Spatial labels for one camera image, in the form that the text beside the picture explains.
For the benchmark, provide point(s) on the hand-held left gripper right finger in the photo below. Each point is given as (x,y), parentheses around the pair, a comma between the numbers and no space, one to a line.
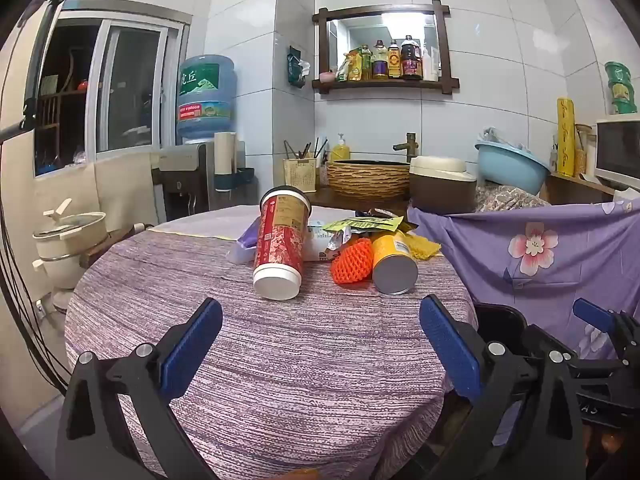
(450,345)

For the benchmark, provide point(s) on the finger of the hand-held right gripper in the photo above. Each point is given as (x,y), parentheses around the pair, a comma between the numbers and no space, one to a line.
(590,311)

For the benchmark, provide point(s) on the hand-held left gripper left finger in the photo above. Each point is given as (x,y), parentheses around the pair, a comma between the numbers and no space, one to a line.
(192,345)

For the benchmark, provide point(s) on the yellow snack can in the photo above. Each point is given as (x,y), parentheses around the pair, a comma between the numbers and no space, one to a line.
(392,255)

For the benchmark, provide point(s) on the orange foam fruit net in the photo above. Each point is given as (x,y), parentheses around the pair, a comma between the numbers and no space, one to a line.
(352,262)

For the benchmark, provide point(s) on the tall red paper cup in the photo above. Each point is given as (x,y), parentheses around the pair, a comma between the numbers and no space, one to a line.
(280,245)

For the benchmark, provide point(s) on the purple floral cloth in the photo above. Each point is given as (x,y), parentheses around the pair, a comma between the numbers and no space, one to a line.
(550,270)

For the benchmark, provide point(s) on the yellow crinkled wrapper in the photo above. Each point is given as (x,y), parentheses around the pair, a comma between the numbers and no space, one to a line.
(422,248)

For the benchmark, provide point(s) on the purple striped tablecloth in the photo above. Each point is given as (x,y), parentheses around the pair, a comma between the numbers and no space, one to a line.
(300,360)

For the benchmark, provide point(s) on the purple white packet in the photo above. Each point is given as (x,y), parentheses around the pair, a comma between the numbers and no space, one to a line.
(245,245)

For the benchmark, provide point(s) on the lavender cloth yellow trim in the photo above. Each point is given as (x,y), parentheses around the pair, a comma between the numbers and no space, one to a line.
(200,220)

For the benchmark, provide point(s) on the wooden side table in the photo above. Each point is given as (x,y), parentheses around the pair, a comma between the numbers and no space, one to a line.
(570,187)

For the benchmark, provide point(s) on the brown wooden chair back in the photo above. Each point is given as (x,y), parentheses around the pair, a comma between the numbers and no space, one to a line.
(107,245)

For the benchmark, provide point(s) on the brown patterned cloth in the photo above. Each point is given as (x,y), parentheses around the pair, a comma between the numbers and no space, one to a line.
(505,197)

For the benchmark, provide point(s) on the cream cooking pot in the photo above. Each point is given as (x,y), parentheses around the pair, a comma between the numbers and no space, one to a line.
(60,272)

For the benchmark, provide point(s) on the clear storage jar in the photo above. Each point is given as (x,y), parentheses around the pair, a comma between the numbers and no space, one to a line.
(582,160)

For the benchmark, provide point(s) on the brown cream lidded box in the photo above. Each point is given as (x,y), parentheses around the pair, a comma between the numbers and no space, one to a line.
(442,190)

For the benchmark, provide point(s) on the green snack wrapper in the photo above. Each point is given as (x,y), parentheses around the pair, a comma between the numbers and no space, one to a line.
(350,224)

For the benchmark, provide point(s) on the green white drink carton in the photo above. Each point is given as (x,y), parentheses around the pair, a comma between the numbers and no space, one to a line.
(317,245)

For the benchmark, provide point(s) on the white microwave oven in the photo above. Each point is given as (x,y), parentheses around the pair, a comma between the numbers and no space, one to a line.
(620,150)

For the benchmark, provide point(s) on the cream pot with lid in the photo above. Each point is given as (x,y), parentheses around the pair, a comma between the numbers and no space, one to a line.
(70,235)

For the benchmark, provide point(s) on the blue plastic basin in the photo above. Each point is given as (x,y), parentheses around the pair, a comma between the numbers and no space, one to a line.
(510,167)

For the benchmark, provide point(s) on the beige cloth cover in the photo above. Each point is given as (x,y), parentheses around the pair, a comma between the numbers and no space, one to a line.
(120,190)

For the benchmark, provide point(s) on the water dispenser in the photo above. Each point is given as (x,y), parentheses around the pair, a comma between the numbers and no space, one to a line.
(180,170)

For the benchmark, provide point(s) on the tall yellow packet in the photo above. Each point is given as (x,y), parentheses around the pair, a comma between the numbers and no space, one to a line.
(565,135)

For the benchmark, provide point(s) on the woven basket basin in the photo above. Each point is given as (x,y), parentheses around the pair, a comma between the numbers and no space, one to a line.
(367,180)

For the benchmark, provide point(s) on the wooden counter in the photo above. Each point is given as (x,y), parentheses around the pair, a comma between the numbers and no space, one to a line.
(330,200)

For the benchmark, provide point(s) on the paper towel roll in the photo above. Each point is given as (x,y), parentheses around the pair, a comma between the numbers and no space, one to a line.
(225,157)

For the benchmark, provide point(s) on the white plastic bag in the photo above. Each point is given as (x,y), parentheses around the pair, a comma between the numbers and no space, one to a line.
(492,137)

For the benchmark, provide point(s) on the cream chopstick holder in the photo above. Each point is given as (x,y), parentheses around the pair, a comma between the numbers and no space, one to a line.
(300,175)

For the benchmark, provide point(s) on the bamboo faucet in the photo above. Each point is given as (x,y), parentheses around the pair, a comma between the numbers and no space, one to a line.
(411,145)

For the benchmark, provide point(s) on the yellow soap pump bottle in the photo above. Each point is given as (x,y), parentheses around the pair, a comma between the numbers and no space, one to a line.
(341,152)

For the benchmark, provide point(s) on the bundle of chopsticks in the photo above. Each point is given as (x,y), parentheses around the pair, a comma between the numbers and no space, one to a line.
(305,151)

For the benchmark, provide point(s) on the blue water jug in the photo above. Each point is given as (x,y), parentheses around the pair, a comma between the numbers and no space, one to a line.
(205,100)

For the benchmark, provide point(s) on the sliding window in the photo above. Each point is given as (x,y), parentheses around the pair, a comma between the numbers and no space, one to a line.
(132,85)

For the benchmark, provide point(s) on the white plastic bottle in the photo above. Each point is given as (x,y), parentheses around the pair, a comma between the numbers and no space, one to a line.
(429,65)

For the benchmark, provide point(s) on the dark soy sauce bottle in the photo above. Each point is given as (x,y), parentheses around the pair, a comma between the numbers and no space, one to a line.
(411,60)

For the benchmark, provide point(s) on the brown bottle yellow label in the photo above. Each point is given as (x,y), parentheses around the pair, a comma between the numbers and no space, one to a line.
(394,62)

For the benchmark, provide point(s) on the purple label bottle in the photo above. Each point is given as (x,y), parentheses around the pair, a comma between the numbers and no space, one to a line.
(380,65)

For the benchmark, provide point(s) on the green seasoning packet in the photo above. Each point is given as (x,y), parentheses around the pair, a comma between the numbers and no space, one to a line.
(342,72)

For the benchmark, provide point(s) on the yellow seasoning packet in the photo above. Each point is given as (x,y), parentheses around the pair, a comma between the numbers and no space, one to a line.
(354,67)

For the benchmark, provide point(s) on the green oil bottle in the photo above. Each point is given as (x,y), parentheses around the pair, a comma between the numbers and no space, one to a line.
(366,62)

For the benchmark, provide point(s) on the small pink bowl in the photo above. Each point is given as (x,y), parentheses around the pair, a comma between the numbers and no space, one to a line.
(327,77)

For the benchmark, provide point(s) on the black stand pole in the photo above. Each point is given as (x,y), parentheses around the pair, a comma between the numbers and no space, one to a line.
(42,55)

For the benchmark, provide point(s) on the wooden framed mirror shelf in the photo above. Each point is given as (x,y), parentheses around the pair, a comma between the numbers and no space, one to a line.
(380,9)

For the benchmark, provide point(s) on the green bag wall holder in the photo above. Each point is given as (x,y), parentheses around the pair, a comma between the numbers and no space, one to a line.
(296,70)

